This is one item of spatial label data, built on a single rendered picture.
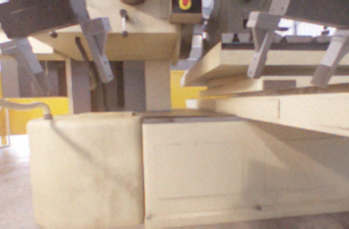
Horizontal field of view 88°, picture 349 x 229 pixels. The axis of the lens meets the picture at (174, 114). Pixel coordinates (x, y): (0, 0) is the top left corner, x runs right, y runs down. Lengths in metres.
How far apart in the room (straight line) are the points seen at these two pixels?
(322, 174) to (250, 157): 0.48
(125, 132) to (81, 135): 0.23
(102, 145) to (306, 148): 1.18
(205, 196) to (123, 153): 0.53
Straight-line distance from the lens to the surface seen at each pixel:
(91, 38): 0.35
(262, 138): 1.19
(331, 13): 0.39
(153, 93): 1.62
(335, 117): 0.62
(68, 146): 1.13
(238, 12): 1.01
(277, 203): 1.38
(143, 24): 1.04
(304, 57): 1.08
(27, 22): 0.39
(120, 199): 1.16
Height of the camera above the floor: 0.69
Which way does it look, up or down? 4 degrees down
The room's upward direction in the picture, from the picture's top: 1 degrees counter-clockwise
